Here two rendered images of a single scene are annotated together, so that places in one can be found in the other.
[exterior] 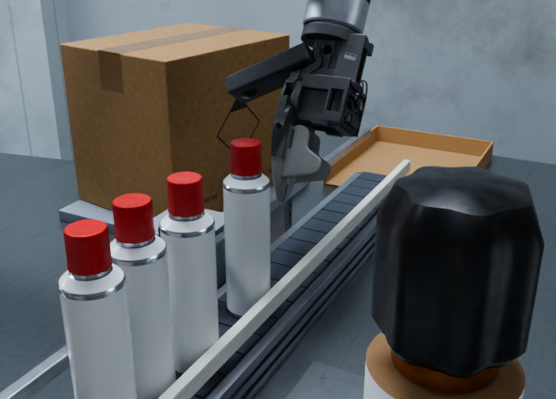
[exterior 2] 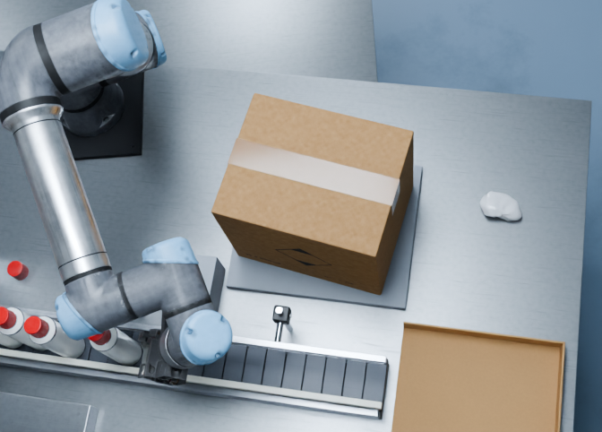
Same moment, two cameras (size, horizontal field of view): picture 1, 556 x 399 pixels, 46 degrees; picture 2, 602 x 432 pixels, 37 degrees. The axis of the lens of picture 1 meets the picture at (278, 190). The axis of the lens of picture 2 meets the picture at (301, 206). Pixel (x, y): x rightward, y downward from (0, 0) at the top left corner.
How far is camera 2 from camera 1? 1.72 m
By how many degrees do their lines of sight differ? 69
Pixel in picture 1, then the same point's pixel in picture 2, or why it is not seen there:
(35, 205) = not seen: hidden behind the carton
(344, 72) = (158, 367)
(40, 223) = not seen: hidden behind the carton
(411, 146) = (554, 391)
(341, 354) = (141, 413)
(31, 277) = (168, 191)
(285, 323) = (122, 379)
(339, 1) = (163, 349)
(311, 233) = (240, 358)
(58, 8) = not seen: outside the picture
